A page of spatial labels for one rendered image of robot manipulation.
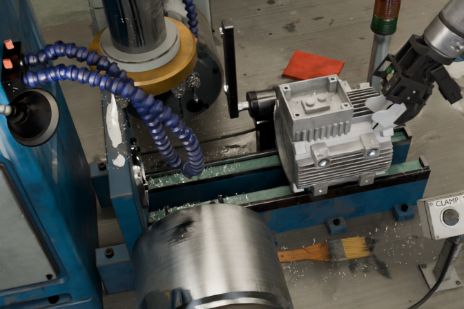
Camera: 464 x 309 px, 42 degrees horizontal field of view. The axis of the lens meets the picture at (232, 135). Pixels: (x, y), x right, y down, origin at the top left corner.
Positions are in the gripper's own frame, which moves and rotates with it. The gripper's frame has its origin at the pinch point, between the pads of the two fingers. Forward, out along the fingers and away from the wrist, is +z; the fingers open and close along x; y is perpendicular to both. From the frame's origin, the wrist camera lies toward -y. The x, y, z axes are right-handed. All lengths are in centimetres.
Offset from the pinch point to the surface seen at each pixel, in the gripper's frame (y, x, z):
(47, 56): 65, 7, -3
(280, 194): 8.3, -0.9, 24.8
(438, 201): -3.2, 19.1, -1.3
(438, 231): -4.0, 22.9, 2.1
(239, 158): 14.5, -12.0, 27.5
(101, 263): 42, 7, 44
